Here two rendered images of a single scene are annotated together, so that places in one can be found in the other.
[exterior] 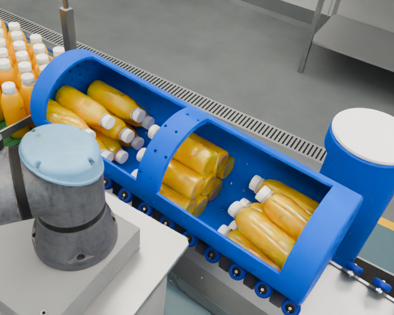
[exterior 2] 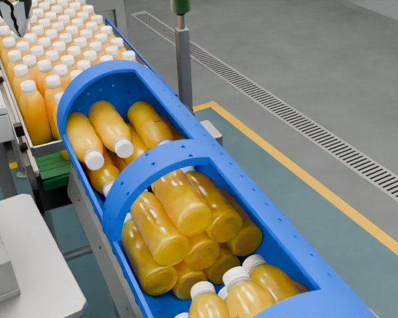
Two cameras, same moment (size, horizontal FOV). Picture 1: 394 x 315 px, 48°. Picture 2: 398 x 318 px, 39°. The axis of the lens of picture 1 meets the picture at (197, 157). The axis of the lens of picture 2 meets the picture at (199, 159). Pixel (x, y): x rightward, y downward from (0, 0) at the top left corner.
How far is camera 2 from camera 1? 53 cm
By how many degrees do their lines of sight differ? 29
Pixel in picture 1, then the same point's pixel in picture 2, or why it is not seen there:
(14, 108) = not seen: hidden behind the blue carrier
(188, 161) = (168, 210)
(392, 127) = not seen: outside the picture
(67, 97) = (95, 113)
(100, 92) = (136, 115)
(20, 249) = not seen: outside the picture
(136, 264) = (1, 309)
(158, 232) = (58, 281)
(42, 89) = (66, 98)
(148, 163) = (112, 198)
